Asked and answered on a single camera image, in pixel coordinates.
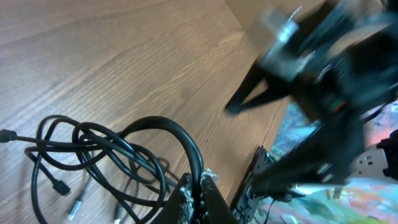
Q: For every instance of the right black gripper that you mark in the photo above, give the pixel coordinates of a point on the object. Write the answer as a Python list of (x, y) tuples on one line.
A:
[(335, 62)]

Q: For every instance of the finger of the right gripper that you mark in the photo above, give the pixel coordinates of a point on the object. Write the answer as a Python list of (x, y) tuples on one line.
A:
[(323, 157)]

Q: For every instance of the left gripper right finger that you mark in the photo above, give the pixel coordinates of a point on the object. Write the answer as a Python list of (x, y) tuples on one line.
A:
[(215, 209)]

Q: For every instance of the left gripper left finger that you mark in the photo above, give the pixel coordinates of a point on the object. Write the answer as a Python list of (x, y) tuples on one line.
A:
[(179, 207)]

